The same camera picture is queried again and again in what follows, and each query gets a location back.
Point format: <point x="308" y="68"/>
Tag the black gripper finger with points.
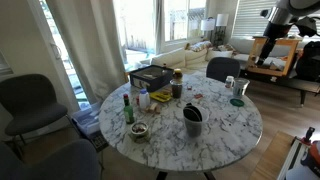
<point x="260" y="60"/>
<point x="267" y="54"/>

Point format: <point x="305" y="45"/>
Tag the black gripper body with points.
<point x="278" y="30"/>

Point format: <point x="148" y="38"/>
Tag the silver metal cup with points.
<point x="240" y="89"/>

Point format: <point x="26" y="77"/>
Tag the black utensil in cup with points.
<point x="192" y="113"/>

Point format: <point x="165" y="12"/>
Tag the white bottle blue cap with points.
<point x="144" y="100"/>

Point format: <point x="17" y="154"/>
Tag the green glass bottle red cap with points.
<point x="128" y="113"/>

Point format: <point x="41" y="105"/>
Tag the white cushion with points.
<point x="276" y="62"/>

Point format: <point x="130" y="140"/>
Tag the white window blinds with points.
<point x="248" y="18"/>

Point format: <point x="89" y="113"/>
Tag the black low bench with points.
<point x="293" y="83"/>

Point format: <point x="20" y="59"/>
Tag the dark blue chair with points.
<point x="221" y="68"/>

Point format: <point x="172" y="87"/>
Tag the black backpack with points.
<point x="308" y="63"/>

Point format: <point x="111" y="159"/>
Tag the green round lid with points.
<point x="237" y="102"/>

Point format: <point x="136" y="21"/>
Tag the white shade table lamp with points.
<point x="222" y="20"/>
<point x="208" y="25"/>

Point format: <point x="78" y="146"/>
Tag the patterned pillow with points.
<point x="200" y="46"/>

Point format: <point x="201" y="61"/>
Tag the jar with yellow lid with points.
<point x="177" y="75"/>

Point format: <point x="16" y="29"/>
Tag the cream sofa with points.
<point x="173" y="58"/>

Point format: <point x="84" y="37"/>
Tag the dark glass jar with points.
<point x="176" y="90"/>

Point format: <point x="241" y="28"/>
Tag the yellow flat package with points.
<point x="160" y="96"/>

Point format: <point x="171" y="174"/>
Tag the orange black device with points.
<point x="313" y="158"/>

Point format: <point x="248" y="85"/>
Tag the dark blue box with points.
<point x="150" y="81"/>

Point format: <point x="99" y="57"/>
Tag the small wooden block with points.
<point x="158" y="109"/>
<point x="152" y="107"/>

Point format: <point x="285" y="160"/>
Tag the small round tin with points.
<point x="139" y="130"/>

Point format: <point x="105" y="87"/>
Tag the black table base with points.
<point x="161" y="175"/>

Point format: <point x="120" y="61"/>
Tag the beige curtain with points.
<point x="90" y="46"/>

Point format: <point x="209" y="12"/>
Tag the black crate under bin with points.
<point x="99" y="141"/>

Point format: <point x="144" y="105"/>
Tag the clear plastic bin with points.
<point x="87" y="120"/>

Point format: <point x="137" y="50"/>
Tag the grey upholstered chair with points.
<point x="30" y="100"/>
<point x="56" y="163"/>

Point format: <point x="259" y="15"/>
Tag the wooden frame table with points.
<point x="291" y="53"/>

